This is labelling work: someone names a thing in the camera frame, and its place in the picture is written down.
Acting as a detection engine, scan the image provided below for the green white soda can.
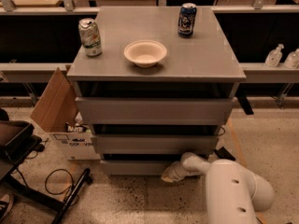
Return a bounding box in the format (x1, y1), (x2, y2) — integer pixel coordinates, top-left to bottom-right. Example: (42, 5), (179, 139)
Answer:
(78, 18), (102, 57)

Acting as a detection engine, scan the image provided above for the black power adapter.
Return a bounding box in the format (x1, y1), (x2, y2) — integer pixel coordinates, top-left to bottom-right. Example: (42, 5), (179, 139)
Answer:
(214, 147), (235, 161)

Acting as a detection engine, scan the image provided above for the grey bottom drawer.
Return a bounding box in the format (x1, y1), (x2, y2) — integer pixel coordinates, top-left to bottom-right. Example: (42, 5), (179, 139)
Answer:
(100, 160), (172, 175)

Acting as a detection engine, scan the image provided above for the blue soda can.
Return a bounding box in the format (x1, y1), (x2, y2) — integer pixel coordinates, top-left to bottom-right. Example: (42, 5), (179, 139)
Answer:
(178, 3), (197, 37)

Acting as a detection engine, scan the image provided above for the open cardboard box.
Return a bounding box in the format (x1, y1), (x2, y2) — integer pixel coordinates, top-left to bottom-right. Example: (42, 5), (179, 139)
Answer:
(31, 68), (100, 161)

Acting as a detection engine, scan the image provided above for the right hand sanitizer bottle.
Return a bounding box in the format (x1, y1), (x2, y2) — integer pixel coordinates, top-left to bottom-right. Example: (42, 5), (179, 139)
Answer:
(284, 49), (299, 69)

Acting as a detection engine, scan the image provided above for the grey drawer cabinet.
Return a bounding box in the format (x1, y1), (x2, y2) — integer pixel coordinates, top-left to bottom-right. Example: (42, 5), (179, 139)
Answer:
(66, 6), (247, 170)

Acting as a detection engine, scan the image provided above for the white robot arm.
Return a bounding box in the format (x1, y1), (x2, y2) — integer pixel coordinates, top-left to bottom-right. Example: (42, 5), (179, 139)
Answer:
(162, 152), (275, 224)

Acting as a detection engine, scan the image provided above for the grey middle drawer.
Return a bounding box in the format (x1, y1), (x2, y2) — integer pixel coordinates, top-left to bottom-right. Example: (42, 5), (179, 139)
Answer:
(91, 134), (219, 155)

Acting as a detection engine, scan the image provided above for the white paper bowl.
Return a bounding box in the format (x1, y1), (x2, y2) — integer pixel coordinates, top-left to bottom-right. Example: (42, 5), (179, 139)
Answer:
(123, 40), (167, 68)

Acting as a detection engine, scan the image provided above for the shoe at bottom left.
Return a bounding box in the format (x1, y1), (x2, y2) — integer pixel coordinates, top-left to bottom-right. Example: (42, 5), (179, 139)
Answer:
(0, 193), (14, 220)

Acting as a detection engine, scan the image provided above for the black tray on stand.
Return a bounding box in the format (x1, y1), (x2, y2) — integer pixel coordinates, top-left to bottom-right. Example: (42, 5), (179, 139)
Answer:
(0, 120), (34, 158)

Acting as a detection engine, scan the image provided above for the black floor cable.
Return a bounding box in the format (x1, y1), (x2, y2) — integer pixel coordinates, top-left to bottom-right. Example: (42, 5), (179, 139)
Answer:
(44, 168), (80, 207)

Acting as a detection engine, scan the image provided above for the grey drawer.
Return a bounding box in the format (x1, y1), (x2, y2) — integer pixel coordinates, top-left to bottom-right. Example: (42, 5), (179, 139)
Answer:
(91, 134), (219, 155)
(100, 160), (172, 175)
(76, 97), (232, 125)

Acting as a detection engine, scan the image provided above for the grey top drawer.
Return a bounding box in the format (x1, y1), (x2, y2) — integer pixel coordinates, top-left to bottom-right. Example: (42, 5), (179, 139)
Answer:
(76, 97), (232, 125)

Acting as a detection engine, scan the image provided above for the black rolling stand base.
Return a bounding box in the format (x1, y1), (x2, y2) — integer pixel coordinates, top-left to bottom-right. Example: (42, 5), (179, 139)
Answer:
(0, 135), (93, 224)

